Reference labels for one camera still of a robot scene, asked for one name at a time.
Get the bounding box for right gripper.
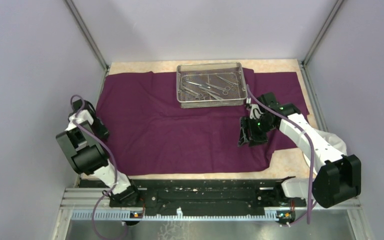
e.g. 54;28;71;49
237;116;275;148

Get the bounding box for maroon wrap cloth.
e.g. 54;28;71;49
96;72;295;176

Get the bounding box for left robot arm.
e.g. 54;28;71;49
55;94;141;207

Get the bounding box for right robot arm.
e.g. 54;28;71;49
238;92;362;209

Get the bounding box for surgical clamp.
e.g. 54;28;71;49
215;74;239;92

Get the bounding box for surgical scissors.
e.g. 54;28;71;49
180;85;205;100

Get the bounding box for metal mesh instrument tray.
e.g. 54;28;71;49
176;62;248;109

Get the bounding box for white crumpled cloth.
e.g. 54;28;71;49
308;129;348;171

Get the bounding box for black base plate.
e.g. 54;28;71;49
79;178;307;218

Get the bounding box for grey cable duct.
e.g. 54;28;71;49
71;208;279;222

